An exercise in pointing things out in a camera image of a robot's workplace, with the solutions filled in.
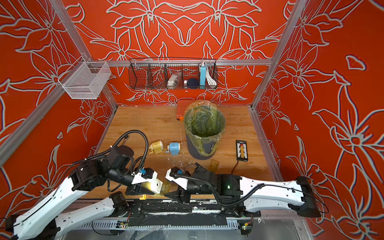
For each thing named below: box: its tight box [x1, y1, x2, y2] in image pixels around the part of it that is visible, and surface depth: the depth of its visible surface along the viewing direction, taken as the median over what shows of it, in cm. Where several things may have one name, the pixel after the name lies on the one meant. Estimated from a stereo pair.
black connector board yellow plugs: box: [236, 140, 248, 162], surface depth 94 cm
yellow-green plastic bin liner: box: [184, 100, 226, 157], surface depth 82 cm
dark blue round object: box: [187, 78, 199, 89], surface depth 96 cm
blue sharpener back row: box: [165, 142, 181, 156], surface depth 90 cm
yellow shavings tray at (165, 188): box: [160, 181, 171, 196], surface depth 59 cm
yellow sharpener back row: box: [148, 140, 164, 154], surface depth 91 cm
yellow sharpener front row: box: [141, 181, 152, 191], surface depth 56 cm
